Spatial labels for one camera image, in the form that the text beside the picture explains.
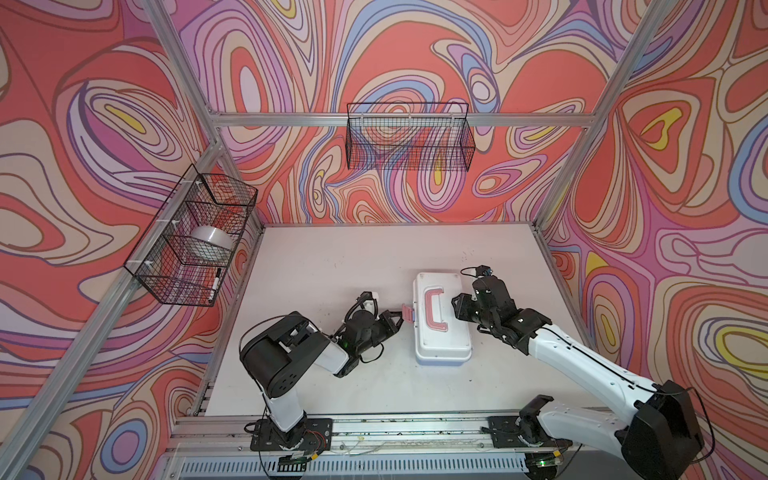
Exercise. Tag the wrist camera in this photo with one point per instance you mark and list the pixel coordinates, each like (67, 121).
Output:
(483, 270)
(370, 302)

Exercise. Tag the grey duct tape roll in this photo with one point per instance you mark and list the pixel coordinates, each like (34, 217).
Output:
(213, 235)

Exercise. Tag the black wire basket back wall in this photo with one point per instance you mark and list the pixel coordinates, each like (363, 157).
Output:
(409, 136)

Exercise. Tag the black wire basket wall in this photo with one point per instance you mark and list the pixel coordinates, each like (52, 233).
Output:
(173, 267)
(409, 136)

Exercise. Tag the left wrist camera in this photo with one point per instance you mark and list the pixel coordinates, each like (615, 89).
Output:
(370, 302)

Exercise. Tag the white blue plastic tool box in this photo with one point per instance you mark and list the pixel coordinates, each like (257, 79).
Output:
(441, 339)

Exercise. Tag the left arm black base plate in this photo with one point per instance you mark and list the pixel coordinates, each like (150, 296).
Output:
(309, 435)

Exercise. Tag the black marker pen in basket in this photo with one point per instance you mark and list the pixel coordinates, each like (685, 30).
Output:
(215, 286)

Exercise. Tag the aluminium mounting rail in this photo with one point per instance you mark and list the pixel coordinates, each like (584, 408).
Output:
(352, 434)

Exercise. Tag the black wire basket left wall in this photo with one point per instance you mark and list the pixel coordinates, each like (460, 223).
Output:
(173, 267)

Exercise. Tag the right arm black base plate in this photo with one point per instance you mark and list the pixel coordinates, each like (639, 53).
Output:
(508, 432)

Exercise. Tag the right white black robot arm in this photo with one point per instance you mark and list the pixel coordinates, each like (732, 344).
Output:
(653, 427)

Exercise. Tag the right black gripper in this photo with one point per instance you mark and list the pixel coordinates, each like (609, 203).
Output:
(463, 300)

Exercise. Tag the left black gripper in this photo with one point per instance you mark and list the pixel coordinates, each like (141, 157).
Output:
(385, 322)

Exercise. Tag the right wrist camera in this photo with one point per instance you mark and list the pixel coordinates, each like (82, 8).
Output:
(483, 270)

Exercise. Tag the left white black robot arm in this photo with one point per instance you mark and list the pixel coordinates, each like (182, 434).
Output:
(278, 357)

